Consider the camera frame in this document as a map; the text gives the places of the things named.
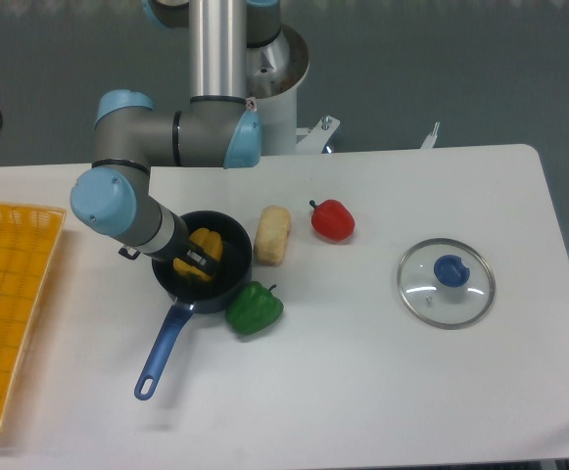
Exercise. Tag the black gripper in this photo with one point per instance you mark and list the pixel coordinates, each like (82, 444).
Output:
(179, 246)

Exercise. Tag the yellow bell pepper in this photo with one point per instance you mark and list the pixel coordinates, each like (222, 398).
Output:
(211, 241)

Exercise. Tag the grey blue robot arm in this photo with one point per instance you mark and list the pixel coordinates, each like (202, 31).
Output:
(217, 130)

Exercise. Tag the green bell pepper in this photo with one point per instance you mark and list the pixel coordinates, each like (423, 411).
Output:
(253, 309)

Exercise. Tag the red bell pepper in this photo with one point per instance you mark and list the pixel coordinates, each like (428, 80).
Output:
(332, 220)

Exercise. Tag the beige bread loaf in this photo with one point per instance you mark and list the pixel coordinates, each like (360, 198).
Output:
(272, 235)

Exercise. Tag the yellow plastic basket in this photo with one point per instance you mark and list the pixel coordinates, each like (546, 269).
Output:
(29, 236)

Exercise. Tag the glass lid blue knob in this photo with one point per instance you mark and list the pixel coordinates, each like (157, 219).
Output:
(446, 283)

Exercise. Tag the dark pot blue handle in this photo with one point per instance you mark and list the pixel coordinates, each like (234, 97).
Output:
(190, 298)

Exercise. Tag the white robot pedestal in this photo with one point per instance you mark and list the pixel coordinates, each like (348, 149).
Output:
(275, 72)

